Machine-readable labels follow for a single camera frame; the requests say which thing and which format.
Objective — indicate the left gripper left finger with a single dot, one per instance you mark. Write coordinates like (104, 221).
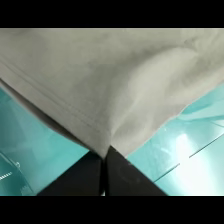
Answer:
(83, 178)

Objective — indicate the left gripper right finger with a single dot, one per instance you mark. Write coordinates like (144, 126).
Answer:
(128, 178)

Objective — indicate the brown T-shirt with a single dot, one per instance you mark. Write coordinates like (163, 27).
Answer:
(110, 76)

